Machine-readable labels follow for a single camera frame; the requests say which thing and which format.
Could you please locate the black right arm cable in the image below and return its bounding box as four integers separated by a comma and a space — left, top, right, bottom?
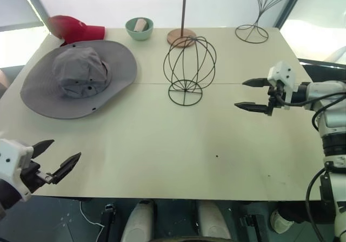
305, 161, 342, 242

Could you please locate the thin white floor cable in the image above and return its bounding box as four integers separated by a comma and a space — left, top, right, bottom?
79, 199, 107, 242

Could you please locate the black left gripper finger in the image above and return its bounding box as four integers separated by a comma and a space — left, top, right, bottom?
50, 152, 82, 185
30, 139, 55, 159

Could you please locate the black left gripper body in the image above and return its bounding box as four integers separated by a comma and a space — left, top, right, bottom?
19, 158, 59, 194

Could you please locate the wooden pole stand round base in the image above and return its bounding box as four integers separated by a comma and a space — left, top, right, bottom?
167, 0, 197, 49

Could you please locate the black wire head-shaped hat stand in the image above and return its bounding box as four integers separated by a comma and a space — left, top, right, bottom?
163, 36, 217, 107

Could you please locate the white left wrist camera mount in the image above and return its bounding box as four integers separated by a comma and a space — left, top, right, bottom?
0, 138, 35, 202

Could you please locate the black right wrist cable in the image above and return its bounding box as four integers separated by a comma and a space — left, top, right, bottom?
274, 87, 346, 131

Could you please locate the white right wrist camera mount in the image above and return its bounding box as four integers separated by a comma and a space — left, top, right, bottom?
267, 61, 298, 109

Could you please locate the dark window frame post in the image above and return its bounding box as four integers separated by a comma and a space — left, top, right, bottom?
274, 0, 309, 29
18, 0, 52, 35

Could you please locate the tall black wire hat stand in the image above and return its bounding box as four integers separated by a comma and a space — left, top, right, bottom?
235, 0, 297, 44

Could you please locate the red baseball cap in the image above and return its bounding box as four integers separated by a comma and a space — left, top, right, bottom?
48, 15, 105, 47

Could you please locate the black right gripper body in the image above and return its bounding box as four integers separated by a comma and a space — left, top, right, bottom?
267, 81, 287, 116

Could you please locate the beige block in bowl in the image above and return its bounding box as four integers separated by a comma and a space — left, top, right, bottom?
134, 19, 149, 32

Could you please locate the grey wide-brim sun hat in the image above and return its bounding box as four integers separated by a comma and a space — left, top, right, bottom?
20, 40, 138, 120

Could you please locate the mint green bowl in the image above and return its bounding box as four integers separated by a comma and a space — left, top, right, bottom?
125, 17, 154, 41

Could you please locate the white round cap under table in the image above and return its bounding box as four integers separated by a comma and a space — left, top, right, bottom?
270, 208, 295, 234

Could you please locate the black table clamp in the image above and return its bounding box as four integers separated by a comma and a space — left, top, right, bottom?
101, 203, 117, 242
238, 214, 265, 242

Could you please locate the white rounded robot leg shape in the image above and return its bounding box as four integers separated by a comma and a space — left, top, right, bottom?
197, 199, 232, 242
120, 200, 155, 242

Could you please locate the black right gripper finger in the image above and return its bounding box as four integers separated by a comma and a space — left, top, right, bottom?
242, 77, 269, 89
234, 101, 272, 116

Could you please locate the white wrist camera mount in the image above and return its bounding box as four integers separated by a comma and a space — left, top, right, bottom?
0, 138, 35, 202
267, 61, 298, 109

